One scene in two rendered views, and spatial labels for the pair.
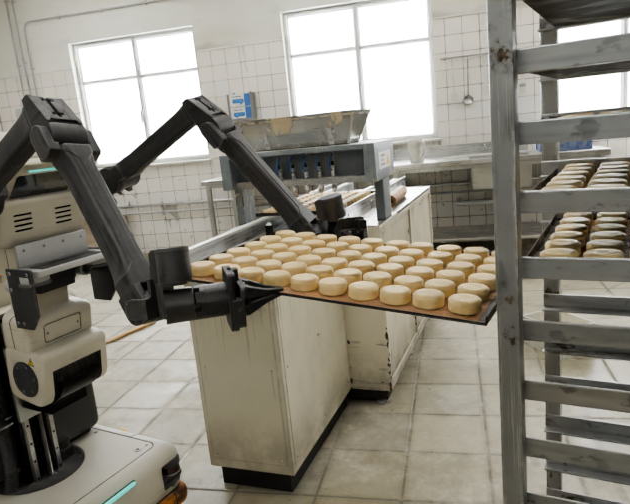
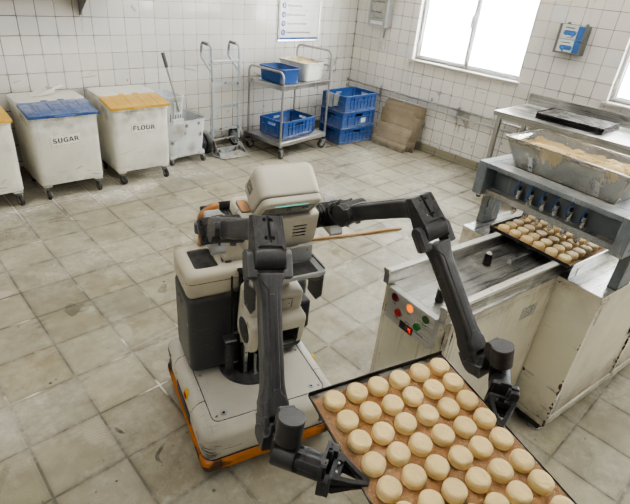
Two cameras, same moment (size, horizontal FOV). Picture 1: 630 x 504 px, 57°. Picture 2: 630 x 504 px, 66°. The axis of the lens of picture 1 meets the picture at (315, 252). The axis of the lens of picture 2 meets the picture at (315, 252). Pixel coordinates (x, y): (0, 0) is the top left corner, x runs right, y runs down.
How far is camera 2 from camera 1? 0.72 m
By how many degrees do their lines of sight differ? 33
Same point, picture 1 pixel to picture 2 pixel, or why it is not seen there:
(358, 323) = (539, 361)
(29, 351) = (248, 317)
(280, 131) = (547, 162)
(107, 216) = (268, 349)
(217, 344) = (393, 346)
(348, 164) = (602, 223)
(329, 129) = (598, 183)
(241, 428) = not seen: hidden behind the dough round
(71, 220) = (304, 234)
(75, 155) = (265, 286)
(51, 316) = not seen: hidden behind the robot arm
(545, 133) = not seen: outside the picture
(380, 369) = (541, 405)
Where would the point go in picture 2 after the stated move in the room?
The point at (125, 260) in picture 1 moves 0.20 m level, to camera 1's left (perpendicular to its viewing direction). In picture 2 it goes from (266, 393) to (199, 353)
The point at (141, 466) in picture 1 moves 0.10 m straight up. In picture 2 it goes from (306, 402) to (308, 385)
